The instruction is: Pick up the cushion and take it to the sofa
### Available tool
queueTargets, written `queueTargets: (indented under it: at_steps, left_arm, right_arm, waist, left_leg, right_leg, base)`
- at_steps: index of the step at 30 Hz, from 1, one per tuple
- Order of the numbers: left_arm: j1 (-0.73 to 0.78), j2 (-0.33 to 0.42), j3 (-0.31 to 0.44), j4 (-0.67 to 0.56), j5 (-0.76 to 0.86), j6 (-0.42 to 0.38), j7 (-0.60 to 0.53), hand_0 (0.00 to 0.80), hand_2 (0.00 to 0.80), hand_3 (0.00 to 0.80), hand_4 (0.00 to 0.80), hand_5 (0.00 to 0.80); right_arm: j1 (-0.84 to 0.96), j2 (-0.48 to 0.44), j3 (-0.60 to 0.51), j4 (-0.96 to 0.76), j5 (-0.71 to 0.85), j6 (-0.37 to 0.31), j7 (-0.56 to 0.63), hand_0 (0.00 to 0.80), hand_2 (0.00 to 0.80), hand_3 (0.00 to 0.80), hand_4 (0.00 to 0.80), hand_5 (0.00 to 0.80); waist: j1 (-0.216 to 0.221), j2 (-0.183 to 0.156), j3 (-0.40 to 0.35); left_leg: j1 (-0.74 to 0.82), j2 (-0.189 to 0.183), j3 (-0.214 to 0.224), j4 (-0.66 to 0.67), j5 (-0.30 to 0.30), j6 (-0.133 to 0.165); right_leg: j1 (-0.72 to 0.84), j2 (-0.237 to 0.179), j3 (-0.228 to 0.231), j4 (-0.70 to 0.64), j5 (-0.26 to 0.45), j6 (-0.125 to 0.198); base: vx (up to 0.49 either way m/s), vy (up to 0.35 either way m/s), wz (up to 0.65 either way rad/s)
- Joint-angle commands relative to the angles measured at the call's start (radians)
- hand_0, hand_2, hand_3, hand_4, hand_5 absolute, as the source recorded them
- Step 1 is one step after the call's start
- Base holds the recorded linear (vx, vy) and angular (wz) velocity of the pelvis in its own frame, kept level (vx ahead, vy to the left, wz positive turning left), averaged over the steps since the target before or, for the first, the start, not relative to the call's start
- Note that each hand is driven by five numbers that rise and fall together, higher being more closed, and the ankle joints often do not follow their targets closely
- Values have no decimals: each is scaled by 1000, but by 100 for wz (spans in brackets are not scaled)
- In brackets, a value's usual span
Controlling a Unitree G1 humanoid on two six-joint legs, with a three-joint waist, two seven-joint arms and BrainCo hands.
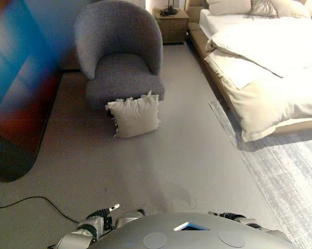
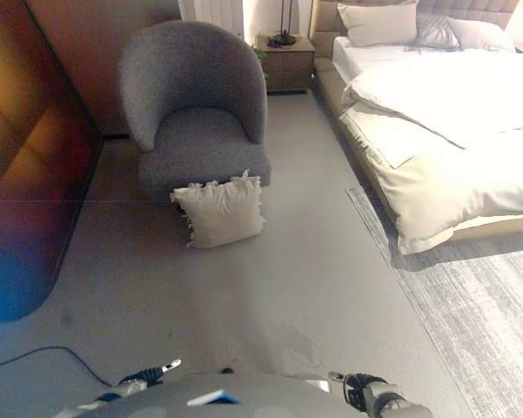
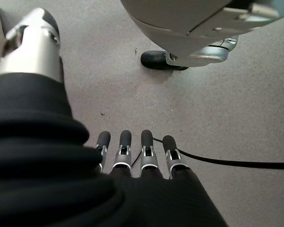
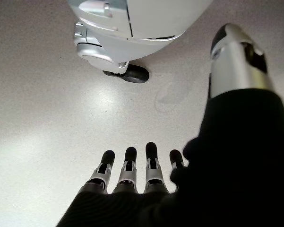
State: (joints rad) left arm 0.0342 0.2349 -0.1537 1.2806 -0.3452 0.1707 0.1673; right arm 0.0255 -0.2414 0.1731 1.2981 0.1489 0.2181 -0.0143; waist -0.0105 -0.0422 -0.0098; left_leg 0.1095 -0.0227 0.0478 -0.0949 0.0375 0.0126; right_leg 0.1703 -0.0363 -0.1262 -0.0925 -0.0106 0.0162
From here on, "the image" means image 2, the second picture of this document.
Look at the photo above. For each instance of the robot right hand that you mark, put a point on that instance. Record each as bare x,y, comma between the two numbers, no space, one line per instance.
353,383

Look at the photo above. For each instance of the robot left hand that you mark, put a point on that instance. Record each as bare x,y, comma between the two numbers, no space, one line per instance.
150,373

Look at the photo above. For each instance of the cream fringed cushion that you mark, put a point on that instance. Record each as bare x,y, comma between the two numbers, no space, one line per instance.
222,213

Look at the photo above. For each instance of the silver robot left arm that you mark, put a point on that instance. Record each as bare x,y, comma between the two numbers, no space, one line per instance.
109,394

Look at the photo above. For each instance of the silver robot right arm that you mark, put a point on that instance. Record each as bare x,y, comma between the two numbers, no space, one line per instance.
396,402

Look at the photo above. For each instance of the grey robot torso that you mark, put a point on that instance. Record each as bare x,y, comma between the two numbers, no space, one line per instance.
265,400

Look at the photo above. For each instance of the grey striped rug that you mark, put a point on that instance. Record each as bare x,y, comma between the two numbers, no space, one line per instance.
483,305

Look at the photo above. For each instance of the brown wooden wardrobe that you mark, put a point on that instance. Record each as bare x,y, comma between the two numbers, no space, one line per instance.
26,130

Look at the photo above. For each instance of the grey upholstered armchair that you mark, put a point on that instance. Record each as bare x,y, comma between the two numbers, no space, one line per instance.
191,87

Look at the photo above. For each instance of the wooden nightstand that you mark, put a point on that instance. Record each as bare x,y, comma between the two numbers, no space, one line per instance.
287,65

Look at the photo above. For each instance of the white bed mattress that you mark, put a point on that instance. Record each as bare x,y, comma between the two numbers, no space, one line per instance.
365,56

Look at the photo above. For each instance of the green potted plant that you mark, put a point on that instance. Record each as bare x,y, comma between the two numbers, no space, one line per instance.
261,58

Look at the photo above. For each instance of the black table lamp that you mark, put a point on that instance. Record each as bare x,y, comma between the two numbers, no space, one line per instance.
283,37

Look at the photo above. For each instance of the large beige pillow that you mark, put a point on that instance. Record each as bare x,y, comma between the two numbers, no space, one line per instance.
378,22

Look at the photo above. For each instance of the grey patterned pillow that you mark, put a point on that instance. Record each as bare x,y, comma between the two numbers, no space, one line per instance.
435,28

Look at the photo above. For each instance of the white pillow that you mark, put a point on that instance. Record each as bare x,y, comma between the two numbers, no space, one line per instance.
478,32

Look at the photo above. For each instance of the tufted beige headboard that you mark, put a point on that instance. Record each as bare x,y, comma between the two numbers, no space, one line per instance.
470,6

